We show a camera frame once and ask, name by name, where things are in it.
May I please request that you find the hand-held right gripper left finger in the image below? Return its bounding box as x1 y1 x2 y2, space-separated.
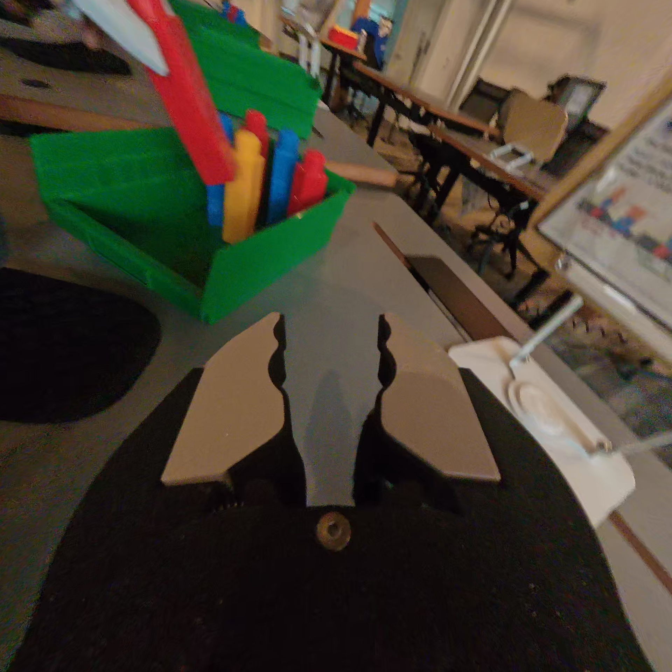
161 312 288 486

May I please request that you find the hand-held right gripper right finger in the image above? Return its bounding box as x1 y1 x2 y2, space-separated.
377 313 501 483

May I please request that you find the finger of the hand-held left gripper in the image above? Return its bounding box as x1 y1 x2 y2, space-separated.
73 0 170 77

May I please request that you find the red block tower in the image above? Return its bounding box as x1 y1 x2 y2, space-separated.
126 0 237 186
245 108 270 158
287 149 329 217

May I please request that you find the green plastic bin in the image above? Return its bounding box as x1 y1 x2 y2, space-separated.
186 31 322 138
29 126 357 323
168 0 261 49

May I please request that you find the yellow block tower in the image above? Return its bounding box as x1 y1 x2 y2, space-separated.
222 129 266 245

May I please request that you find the blue block tower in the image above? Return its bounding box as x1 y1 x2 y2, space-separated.
266 128 301 226

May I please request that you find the black round pad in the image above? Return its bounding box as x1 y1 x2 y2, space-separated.
0 268 162 424

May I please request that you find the white poster stand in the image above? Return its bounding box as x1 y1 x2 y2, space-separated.
449 295 672 528
299 23 322 79

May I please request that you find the black office chair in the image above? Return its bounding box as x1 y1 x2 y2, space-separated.
467 202 549 279

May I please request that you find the wooden desk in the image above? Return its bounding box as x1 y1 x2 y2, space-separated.
428 123 557 295
354 60 499 153

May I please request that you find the white sheet stand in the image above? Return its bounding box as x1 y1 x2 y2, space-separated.
490 143 534 170

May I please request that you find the instruction poster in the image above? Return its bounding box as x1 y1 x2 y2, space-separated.
538 97 672 331

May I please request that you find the beige chair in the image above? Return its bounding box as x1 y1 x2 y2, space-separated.
501 89 569 165

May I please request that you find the dark framed screen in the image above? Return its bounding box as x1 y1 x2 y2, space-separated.
548 76 608 132

